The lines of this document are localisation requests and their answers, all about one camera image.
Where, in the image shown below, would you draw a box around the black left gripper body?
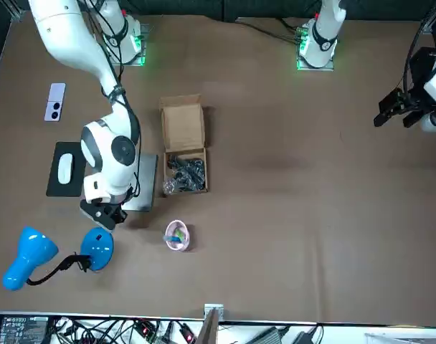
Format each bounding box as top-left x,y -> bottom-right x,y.
404,47 -> 436,108

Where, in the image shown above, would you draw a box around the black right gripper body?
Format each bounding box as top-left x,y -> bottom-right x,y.
105,203 -> 128,226

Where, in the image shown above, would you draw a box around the grey laptop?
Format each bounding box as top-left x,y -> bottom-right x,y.
123,152 -> 158,213

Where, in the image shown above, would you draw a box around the blue desk lamp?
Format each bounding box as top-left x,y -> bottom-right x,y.
1,226 -> 115,292

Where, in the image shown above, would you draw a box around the pink cup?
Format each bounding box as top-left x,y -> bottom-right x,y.
165,219 -> 190,252

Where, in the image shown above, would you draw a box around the white computer mouse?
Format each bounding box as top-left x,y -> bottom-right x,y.
57,153 -> 75,185

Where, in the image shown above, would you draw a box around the black mouse pad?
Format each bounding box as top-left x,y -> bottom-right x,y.
45,141 -> 88,198

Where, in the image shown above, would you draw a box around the open cardboard box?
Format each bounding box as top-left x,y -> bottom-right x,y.
158,94 -> 209,197

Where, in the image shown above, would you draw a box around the black module with red light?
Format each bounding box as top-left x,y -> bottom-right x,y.
133,318 -> 158,340
176,322 -> 198,344

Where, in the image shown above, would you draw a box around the lilac folding phone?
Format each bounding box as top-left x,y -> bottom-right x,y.
44,82 -> 67,123

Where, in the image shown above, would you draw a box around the grey power brick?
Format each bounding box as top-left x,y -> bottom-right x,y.
246,325 -> 290,344

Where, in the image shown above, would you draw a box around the black power brick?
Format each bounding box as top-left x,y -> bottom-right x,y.
293,331 -> 323,344

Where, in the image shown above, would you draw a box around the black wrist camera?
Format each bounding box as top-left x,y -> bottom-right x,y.
80,199 -> 115,231

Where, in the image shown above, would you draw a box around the aluminium corner frame rail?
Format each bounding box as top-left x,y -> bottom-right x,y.
2,0 -> 29,22
420,0 -> 436,36

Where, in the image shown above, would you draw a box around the bundled black lamp cord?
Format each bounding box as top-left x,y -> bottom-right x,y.
70,252 -> 94,273

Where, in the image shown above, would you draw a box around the bagged black cables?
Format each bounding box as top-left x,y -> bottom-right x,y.
163,152 -> 207,194

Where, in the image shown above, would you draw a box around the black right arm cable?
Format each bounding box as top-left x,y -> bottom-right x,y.
83,0 -> 142,201

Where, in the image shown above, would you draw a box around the tangle of black cables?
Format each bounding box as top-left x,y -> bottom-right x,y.
49,317 -> 204,344

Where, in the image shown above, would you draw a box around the black left arm base cables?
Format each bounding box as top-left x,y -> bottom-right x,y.
235,17 -> 305,46

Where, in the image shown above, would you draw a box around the aluminium frame post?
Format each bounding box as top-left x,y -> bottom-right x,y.
196,304 -> 225,344

